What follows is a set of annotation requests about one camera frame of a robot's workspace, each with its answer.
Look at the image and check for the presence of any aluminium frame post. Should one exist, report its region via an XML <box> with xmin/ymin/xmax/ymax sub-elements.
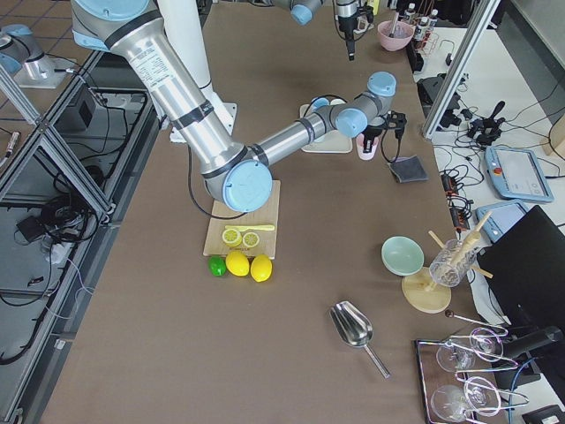
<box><xmin>422</xmin><ymin>0</ymin><xmax>501</xmax><ymax>141</ymax></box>

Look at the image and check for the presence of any green bowl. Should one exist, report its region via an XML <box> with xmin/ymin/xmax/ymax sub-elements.
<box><xmin>381</xmin><ymin>236</ymin><xmax>425</xmax><ymax>276</ymax></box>

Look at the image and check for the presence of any pink bowl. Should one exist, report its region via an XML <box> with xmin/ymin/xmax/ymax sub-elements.
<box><xmin>377</xmin><ymin>20</ymin><xmax>415</xmax><ymax>51</ymax></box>

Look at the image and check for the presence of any yellow plastic knife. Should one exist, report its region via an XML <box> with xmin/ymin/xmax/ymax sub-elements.
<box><xmin>224</xmin><ymin>224</ymin><xmax>275</xmax><ymax>232</ymax></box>

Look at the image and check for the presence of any whole lemon upper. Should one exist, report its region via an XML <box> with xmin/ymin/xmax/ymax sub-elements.
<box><xmin>251</xmin><ymin>254</ymin><xmax>273</xmax><ymax>283</ymax></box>

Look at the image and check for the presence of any wine glass lower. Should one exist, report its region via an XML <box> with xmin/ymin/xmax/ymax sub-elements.
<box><xmin>431</xmin><ymin>376</ymin><xmax>501</xmax><ymax>423</ymax></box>

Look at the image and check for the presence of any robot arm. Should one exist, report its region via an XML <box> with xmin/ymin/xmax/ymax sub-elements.
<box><xmin>71</xmin><ymin>1</ymin><xmax>396</xmax><ymax>213</ymax></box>
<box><xmin>263</xmin><ymin>0</ymin><xmax>374</xmax><ymax>62</ymax></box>

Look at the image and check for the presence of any black laptop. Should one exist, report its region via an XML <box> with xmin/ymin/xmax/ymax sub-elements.
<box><xmin>478</xmin><ymin>206</ymin><xmax>564</xmax><ymax>329</ymax></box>

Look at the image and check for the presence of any wooden cutting board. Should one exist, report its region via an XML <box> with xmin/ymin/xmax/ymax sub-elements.
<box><xmin>202</xmin><ymin>178</ymin><xmax>282</xmax><ymax>261</ymax></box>

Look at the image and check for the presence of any pink plastic cup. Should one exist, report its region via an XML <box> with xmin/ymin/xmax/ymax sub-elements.
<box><xmin>356</xmin><ymin>133</ymin><xmax>380</xmax><ymax>161</ymax></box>

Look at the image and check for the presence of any metal scoop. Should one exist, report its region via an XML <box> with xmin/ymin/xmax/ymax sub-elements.
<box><xmin>330</xmin><ymin>300</ymin><xmax>391</xmax><ymax>379</ymax></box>

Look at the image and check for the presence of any wooden cup stand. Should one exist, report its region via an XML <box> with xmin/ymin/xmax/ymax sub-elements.
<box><xmin>402</xmin><ymin>212</ymin><xmax>493</xmax><ymax>314</ymax></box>

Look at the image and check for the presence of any grey folded cloth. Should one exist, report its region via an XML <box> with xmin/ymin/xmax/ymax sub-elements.
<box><xmin>388</xmin><ymin>155</ymin><xmax>428</xmax><ymax>184</ymax></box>

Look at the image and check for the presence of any metal handle in bowl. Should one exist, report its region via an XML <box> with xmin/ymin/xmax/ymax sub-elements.
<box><xmin>388</xmin><ymin>11</ymin><xmax>400</xmax><ymax>38</ymax></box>

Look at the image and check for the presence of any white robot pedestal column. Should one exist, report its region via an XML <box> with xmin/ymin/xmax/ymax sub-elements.
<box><xmin>157</xmin><ymin>0</ymin><xmax>237</xmax><ymax>134</ymax></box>

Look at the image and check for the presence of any blue plastic cup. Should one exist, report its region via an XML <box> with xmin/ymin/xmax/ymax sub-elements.
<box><xmin>312</xmin><ymin>97</ymin><xmax>330</xmax><ymax>110</ymax></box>

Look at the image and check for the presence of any green lime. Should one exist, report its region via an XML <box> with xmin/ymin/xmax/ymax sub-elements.
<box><xmin>207</xmin><ymin>256</ymin><xmax>227</xmax><ymax>276</ymax></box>

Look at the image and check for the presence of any beige rectangular tray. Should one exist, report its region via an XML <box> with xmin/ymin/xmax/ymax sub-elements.
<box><xmin>301</xmin><ymin>130</ymin><xmax>352</xmax><ymax>154</ymax></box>

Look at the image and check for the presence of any whole lemon lower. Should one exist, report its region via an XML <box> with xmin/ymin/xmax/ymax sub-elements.
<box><xmin>225</xmin><ymin>251</ymin><xmax>251</xmax><ymax>276</ymax></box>

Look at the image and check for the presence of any upper lemon slice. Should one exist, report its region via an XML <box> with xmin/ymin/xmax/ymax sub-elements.
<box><xmin>242</xmin><ymin>231</ymin><xmax>260</xmax><ymax>249</ymax></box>

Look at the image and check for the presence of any blue teach pendant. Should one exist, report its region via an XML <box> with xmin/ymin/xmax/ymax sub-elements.
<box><xmin>485</xmin><ymin>146</ymin><xmax>554</xmax><ymax>203</ymax></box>
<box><xmin>475</xmin><ymin>200</ymin><xmax>529</xmax><ymax>243</ymax></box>

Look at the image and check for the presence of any wine glass upper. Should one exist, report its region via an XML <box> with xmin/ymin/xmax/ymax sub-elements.
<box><xmin>436</xmin><ymin>327</ymin><xmax>503</xmax><ymax>372</ymax></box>

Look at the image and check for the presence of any whole lemon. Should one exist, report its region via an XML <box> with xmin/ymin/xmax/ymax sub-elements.
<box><xmin>225</xmin><ymin>251</ymin><xmax>251</xmax><ymax>276</ymax></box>
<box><xmin>251</xmin><ymin>254</ymin><xmax>273</xmax><ymax>283</ymax></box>

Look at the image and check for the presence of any wine glass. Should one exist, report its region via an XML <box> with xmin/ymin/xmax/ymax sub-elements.
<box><xmin>431</xmin><ymin>376</ymin><xmax>501</xmax><ymax>423</ymax></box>
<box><xmin>436</xmin><ymin>327</ymin><xmax>503</xmax><ymax>372</ymax></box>

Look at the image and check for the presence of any clear glass on stand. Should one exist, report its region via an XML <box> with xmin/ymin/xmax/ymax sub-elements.
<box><xmin>429</xmin><ymin>239</ymin><xmax>478</xmax><ymax>287</ymax></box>

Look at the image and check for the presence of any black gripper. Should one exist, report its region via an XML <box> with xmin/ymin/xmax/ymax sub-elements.
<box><xmin>337</xmin><ymin>2</ymin><xmax>373</xmax><ymax>61</ymax></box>
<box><xmin>362</xmin><ymin>111</ymin><xmax>406</xmax><ymax>153</ymax></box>

